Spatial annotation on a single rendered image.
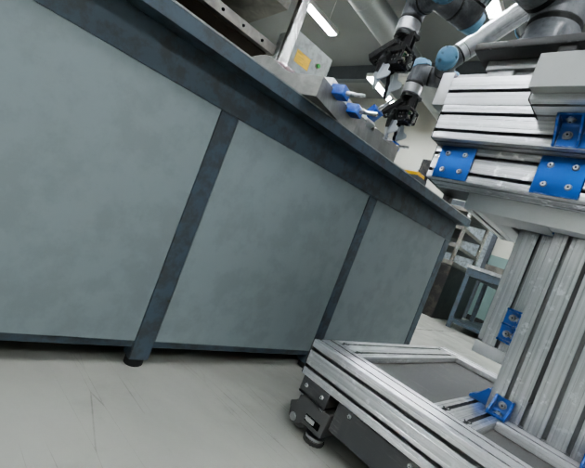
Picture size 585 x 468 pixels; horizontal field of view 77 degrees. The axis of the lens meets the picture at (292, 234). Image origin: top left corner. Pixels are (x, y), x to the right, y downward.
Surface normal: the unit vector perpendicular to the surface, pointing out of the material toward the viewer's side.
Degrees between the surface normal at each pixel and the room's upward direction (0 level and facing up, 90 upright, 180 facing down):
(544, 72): 90
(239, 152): 90
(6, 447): 0
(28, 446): 0
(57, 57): 90
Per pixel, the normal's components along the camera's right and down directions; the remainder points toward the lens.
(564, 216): -0.67, -0.24
